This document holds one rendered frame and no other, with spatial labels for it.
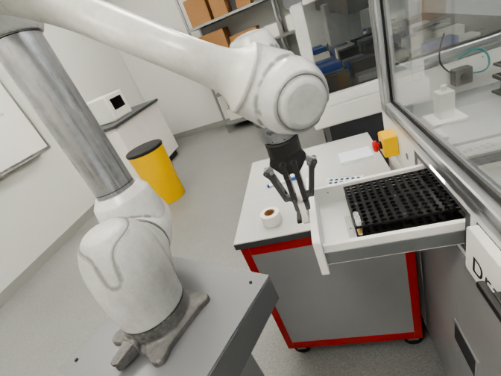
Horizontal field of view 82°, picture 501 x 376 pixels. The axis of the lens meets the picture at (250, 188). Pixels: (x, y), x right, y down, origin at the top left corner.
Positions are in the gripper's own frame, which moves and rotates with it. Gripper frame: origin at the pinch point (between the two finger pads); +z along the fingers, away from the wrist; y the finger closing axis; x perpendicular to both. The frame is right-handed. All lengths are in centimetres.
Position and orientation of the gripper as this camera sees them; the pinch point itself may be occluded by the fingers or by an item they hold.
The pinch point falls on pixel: (303, 209)
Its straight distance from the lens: 73.9
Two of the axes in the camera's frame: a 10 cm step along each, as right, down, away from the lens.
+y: 9.4, -2.3, -2.7
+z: 3.4, 8.2, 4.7
